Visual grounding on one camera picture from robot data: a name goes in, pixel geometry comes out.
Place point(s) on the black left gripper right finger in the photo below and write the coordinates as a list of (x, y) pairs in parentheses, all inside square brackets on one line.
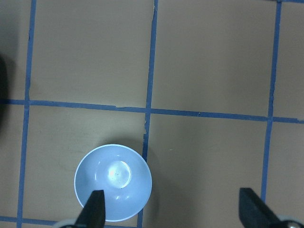
[(253, 212)]

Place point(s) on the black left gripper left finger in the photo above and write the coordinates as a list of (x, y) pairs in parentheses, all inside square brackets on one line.
[(93, 213)]

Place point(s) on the blue bowl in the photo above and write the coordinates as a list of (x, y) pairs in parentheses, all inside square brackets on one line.
[(121, 173)]

